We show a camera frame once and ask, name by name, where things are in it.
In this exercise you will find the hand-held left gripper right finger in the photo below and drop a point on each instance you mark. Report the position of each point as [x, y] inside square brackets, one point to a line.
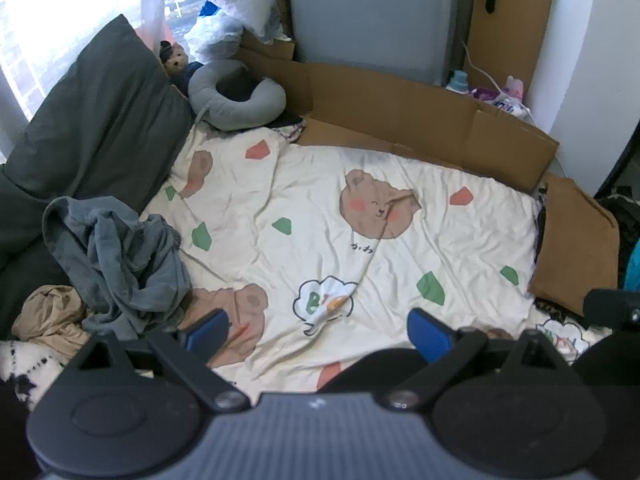
[427, 337]

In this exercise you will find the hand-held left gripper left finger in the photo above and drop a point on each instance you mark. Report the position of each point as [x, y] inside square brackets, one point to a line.
[207, 331]

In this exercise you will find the blue denim pants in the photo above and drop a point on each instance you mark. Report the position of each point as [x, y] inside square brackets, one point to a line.
[115, 260]

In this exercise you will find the blue cartoon print cloth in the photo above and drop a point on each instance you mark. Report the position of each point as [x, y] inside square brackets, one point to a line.
[631, 265]

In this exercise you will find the leopard print cloth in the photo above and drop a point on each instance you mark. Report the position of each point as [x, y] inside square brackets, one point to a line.
[555, 310]

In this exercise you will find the brown folded cloth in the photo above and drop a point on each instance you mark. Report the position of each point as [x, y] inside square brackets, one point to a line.
[575, 245]

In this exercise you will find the black clothing pile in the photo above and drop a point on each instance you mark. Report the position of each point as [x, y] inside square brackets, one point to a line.
[620, 215]

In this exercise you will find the cream bear print blanket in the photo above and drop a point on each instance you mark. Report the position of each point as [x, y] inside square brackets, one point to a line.
[300, 200]

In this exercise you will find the beige garment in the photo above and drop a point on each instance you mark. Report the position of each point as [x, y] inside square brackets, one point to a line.
[47, 317]

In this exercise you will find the black white patterned cloth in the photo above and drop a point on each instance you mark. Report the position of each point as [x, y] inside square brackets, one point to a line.
[20, 365]

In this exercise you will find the floral print cloth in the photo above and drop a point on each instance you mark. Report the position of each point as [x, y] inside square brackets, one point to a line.
[290, 132]

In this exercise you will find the grey neck pillow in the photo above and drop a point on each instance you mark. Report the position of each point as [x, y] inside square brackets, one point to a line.
[205, 95]

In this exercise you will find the purple white refill bag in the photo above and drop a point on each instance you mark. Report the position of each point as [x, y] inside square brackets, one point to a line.
[500, 101]

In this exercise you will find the brown cardboard sheet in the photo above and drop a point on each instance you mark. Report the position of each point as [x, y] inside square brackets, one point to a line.
[375, 105]

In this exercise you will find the blue capped detergent bottle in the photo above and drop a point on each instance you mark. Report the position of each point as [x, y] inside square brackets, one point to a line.
[458, 82]

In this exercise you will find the brown teddy bear toy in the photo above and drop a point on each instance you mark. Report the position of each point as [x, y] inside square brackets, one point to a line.
[175, 60]

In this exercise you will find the brown board panel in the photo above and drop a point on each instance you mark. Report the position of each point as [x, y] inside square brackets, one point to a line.
[515, 35]

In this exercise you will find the crumpled clear plastic bag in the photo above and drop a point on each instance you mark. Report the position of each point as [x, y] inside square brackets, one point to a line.
[215, 35]

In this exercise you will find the grey upright mattress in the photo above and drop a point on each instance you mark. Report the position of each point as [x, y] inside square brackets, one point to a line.
[375, 15]

